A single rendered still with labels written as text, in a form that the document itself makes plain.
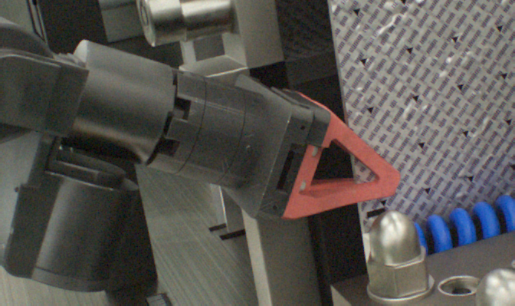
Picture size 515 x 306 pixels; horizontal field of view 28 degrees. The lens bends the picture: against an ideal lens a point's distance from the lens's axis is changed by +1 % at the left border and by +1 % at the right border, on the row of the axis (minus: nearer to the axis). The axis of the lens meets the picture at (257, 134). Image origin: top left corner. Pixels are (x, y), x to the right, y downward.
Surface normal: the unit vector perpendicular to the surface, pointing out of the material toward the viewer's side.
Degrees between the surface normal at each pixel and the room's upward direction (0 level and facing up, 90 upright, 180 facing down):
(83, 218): 86
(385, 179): 95
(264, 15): 90
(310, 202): 100
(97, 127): 106
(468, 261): 0
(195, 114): 70
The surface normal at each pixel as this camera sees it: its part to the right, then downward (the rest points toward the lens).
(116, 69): 0.44, -0.47
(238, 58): -0.94, 0.24
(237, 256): -0.17, -0.94
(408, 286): 0.30, 0.22
